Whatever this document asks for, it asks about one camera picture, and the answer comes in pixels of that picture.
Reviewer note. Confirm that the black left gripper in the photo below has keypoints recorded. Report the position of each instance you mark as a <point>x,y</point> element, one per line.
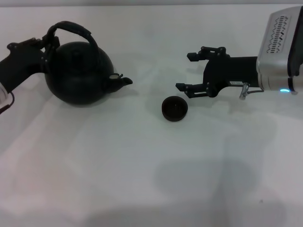
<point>23,59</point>

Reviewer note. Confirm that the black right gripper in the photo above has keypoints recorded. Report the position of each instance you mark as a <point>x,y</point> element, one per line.
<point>232,71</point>

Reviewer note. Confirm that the small dark teacup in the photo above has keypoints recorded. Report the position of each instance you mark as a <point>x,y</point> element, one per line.
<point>175,109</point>

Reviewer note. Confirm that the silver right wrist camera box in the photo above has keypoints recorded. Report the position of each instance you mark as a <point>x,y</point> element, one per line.
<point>277,40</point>

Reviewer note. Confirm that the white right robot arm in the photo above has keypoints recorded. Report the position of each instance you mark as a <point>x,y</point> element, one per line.
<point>296,84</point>

